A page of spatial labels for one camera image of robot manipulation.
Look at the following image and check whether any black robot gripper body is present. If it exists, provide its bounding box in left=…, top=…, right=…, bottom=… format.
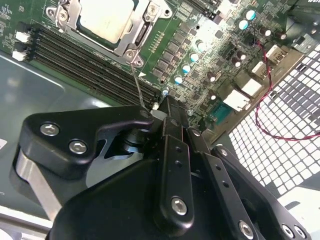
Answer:
left=47, top=154, right=233, bottom=240

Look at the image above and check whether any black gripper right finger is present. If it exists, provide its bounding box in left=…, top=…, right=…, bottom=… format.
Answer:
left=178, top=104, right=312, bottom=240

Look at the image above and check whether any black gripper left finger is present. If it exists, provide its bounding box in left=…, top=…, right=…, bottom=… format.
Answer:
left=9, top=96, right=195, bottom=232

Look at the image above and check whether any thin metal locking lever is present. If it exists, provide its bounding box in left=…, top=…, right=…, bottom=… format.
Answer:
left=129, top=62, right=147, bottom=109
left=55, top=13, right=67, bottom=33

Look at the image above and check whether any metal socket cover frame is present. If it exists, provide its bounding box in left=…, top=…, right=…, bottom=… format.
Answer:
left=66, top=0, right=160, bottom=55

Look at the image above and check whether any silver square CPU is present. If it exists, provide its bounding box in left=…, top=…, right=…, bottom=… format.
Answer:
left=76, top=0, right=138, bottom=45

